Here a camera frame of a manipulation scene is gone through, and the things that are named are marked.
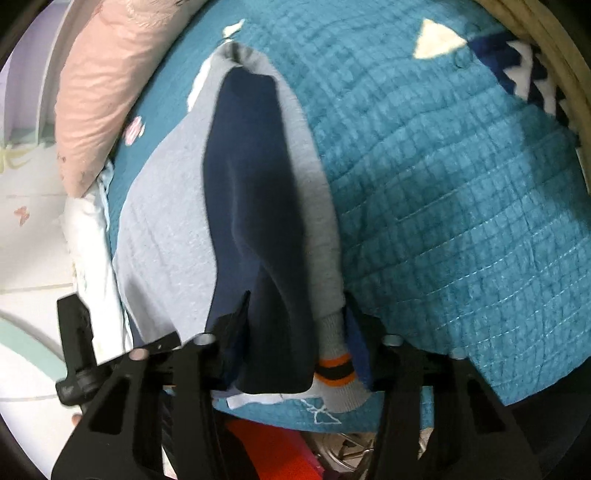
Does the teal quilted blanket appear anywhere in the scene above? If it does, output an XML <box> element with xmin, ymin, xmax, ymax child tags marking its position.
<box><xmin>106</xmin><ymin>0</ymin><xmax>585</xmax><ymax>435</ymax></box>

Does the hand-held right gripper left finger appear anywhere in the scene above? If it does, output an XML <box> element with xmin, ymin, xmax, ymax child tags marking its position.
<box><xmin>51</xmin><ymin>291</ymin><xmax>259</xmax><ymax>480</ymax></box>

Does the shiny metal object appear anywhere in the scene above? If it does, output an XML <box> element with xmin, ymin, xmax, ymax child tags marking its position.
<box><xmin>318</xmin><ymin>431</ymin><xmax>378</xmax><ymax>475</ymax></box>

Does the navy and grey sweatshirt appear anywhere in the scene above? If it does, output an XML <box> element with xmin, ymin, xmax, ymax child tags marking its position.
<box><xmin>202</xmin><ymin>42</ymin><xmax>370</xmax><ymax>414</ymax></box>

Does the orange cloth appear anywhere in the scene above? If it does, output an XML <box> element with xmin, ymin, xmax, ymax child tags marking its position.
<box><xmin>225</xmin><ymin>418</ymin><xmax>324</xmax><ymax>480</ymax></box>

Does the beige rattan frame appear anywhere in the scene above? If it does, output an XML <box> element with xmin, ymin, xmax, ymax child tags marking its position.
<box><xmin>475</xmin><ymin>0</ymin><xmax>591</xmax><ymax>195</ymax></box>

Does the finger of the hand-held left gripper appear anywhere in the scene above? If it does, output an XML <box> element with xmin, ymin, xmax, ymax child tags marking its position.
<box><xmin>95</xmin><ymin>331</ymin><xmax>182</xmax><ymax>371</ymax></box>

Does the pink pillow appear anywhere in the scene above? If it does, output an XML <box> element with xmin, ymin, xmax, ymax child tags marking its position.
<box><xmin>54</xmin><ymin>0</ymin><xmax>213</xmax><ymax>197</ymax></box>

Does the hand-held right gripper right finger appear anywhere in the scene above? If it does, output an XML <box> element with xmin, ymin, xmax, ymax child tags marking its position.
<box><xmin>344</xmin><ymin>291</ymin><xmax>543</xmax><ymax>480</ymax></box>

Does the white bed sheet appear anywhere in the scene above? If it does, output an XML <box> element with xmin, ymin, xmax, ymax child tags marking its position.
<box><xmin>62</xmin><ymin>161</ymin><xmax>132</xmax><ymax>352</ymax></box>

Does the white lavender furniture panel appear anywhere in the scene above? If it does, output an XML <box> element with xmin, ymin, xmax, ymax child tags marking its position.
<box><xmin>7</xmin><ymin>0</ymin><xmax>107</xmax><ymax>144</ymax></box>

